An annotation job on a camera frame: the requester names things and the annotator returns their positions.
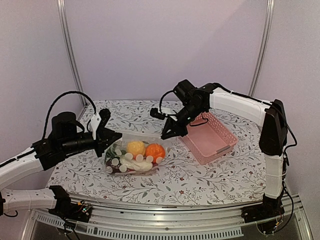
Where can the orange toy fruit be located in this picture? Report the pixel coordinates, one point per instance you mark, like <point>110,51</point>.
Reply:
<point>155,153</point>

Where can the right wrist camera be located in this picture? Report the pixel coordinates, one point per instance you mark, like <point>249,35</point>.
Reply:
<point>162,113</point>

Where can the pink plastic basket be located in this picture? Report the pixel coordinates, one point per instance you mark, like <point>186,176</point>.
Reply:
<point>208,139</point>

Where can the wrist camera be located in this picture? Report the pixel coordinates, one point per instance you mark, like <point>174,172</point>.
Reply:
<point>97,121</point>
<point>162,113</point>

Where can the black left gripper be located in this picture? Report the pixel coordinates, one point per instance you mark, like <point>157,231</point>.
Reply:
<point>103,140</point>

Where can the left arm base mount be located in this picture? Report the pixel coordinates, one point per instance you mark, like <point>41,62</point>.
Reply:
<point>67,210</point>

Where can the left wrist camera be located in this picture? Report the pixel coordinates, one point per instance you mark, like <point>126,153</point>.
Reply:
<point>97,121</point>

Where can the floral patterned table mat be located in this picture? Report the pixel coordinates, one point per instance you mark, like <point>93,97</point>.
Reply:
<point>237,177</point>

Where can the clear zip top bag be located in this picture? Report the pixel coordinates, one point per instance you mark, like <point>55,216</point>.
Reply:
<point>147,138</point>

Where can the aluminium frame post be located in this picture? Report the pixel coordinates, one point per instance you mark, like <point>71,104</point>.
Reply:
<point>270,5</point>
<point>61,7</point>

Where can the white toy radish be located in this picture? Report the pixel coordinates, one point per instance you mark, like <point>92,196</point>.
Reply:
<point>142,166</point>
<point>116,150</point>

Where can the left aluminium frame post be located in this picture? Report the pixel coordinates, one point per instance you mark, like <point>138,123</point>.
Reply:
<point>61,7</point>

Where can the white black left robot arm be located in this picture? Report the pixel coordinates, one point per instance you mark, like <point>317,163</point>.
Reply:
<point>19,167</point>

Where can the aluminium front rail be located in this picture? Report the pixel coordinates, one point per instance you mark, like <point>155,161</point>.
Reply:
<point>116,220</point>

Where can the right aluminium frame post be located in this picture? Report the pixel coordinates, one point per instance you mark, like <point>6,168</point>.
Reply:
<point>270,5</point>

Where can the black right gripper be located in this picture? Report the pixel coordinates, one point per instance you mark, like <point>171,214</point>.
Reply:
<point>180,129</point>

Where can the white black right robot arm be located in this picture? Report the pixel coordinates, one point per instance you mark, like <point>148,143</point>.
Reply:
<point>268,115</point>

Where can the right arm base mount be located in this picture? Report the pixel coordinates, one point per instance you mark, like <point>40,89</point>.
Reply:
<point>267,209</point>

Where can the yellow toy fruit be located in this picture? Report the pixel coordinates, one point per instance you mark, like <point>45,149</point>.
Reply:
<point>136,148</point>

